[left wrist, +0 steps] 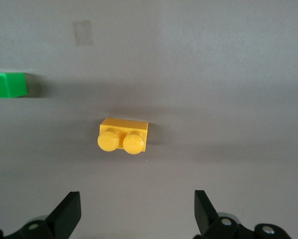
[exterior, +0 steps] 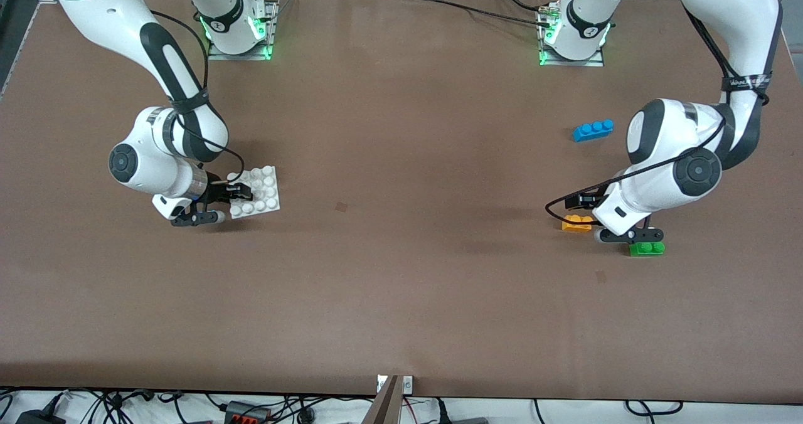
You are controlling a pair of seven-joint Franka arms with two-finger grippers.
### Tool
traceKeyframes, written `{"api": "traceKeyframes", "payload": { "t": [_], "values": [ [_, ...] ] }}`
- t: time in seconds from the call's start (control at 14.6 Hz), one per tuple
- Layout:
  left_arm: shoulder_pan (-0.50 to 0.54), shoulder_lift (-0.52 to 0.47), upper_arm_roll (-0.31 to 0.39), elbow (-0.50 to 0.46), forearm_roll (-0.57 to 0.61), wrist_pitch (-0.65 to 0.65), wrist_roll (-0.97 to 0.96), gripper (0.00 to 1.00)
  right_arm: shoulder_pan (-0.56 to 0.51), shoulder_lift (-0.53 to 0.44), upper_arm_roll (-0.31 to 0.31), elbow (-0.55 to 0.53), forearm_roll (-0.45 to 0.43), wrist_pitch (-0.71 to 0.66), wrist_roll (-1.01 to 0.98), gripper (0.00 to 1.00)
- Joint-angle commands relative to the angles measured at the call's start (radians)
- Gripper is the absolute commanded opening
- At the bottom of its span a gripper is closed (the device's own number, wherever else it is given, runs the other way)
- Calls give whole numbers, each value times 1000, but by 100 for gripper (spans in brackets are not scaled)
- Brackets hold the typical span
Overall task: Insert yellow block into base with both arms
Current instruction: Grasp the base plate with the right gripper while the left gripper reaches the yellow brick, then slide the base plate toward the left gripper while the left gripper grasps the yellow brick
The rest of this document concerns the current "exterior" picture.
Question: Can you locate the white studded base plate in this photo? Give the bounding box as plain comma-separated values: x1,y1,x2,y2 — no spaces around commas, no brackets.
227,166,281,220

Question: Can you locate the blue three-stud block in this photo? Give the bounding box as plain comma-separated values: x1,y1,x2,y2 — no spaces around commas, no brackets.
572,119,615,142

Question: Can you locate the black box with orange buttons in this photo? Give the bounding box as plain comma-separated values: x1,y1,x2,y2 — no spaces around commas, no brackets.
225,401,272,424

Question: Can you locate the black power adapter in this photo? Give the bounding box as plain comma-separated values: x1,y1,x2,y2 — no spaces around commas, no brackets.
16,410,66,424

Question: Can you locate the black looped floor cable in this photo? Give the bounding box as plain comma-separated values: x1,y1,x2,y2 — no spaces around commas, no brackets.
624,400,684,417

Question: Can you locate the black cable on table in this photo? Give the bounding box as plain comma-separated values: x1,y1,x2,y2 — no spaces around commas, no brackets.
401,0,550,28

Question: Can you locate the grey camera stand post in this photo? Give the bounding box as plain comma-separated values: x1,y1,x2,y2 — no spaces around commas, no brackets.
363,375,403,424

